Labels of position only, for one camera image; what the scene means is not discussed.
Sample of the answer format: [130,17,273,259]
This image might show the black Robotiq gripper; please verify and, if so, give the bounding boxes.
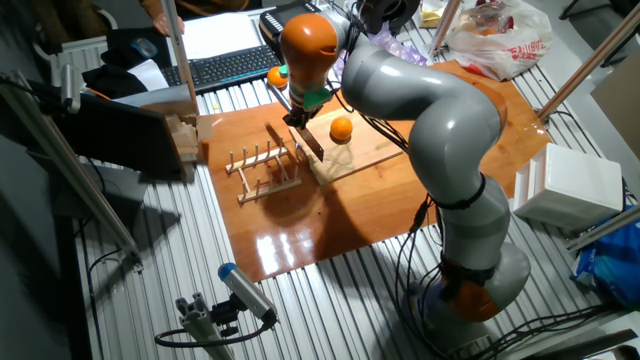
[283,105,321,131]

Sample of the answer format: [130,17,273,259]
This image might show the steel kitchen knife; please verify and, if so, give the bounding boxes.
[268,82,325,162]

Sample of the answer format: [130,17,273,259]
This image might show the round orange fruit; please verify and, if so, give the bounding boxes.
[266,65,289,90]
[329,115,354,142]

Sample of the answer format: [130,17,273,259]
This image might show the wooden peg dish rack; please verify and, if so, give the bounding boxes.
[224,135,304,205]

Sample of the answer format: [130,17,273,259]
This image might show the black computer keyboard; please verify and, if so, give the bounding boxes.
[159,44,281,95]

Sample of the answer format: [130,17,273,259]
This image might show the orange black teach pendant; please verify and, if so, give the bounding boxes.
[258,0,326,61]

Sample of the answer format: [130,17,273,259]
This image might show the brown cardboard box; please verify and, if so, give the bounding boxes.
[112,82,214,164]

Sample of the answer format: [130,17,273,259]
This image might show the black round device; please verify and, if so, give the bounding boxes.
[355,0,422,36]

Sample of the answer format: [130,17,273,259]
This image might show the small white paper sheet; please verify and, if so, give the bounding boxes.
[127,58,174,92]

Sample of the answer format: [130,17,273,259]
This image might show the dark computer mouse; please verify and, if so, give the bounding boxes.
[130,36,159,60]

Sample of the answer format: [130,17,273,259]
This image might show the yellow packet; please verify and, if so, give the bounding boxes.
[419,0,447,29]

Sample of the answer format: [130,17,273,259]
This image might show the black monitor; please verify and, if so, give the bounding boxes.
[52,89,186,181]

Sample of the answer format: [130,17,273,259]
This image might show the black cloth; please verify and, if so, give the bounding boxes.
[82,27,169,99]

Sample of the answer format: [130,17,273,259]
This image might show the white plastic bag red print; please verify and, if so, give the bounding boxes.
[444,0,554,81]

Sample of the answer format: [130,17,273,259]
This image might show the short aluminium profile stub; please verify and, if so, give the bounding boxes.
[174,292,236,360]

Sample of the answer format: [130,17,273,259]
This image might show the white ribbed panel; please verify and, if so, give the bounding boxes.
[32,34,109,87]

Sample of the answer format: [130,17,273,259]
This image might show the white drawer box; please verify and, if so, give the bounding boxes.
[512,143,625,232]

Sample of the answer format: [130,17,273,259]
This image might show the grey board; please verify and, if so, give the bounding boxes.
[590,49,640,161]

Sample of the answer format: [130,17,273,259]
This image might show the black chair base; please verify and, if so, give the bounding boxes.
[558,0,640,69]

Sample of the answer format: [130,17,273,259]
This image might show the blue plastic bag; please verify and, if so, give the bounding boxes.
[571,209,640,309]

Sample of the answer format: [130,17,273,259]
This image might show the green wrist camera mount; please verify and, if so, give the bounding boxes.
[278,64,334,112]

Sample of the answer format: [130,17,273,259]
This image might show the wooden cutting board metal handle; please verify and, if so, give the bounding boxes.
[288,107,405,187]

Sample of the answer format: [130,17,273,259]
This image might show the aluminium frame post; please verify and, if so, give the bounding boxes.
[429,0,462,54]
[160,0,199,117]
[566,204,640,254]
[537,2,640,122]

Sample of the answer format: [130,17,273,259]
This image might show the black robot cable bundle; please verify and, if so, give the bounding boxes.
[394,192,640,360]

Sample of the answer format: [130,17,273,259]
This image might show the silver camera blue cap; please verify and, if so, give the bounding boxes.
[217,262,279,326]

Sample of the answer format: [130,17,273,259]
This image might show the black camera clamp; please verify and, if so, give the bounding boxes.
[209,294,242,338]

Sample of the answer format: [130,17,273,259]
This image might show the long aluminium frame beam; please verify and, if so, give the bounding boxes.
[0,69,145,274]

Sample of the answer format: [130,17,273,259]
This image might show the black camera cable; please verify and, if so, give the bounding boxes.
[153,319,277,349]

